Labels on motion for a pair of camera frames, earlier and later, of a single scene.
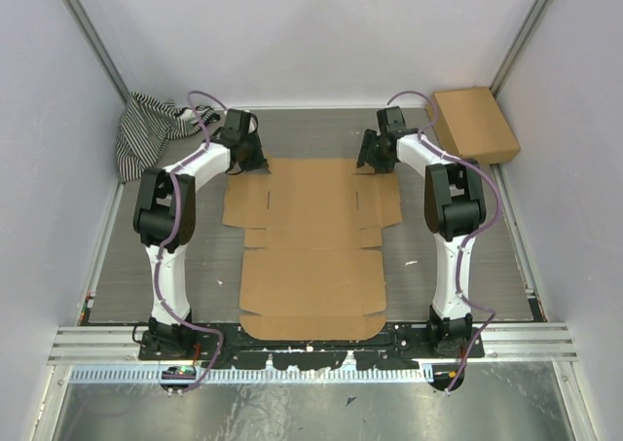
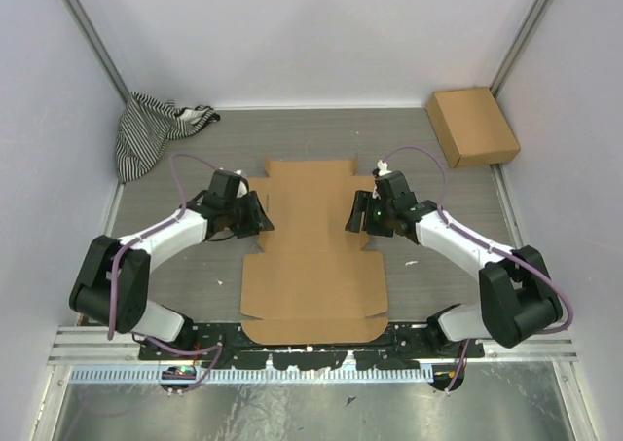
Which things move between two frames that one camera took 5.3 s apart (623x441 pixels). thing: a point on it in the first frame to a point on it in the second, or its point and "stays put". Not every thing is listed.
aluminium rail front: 118,344 stays put
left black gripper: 261,162 to 259,219
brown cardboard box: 309,222 stays put
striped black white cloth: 145,128 stays put
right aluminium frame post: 527,33 stays put
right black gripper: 366,154 to 364,202
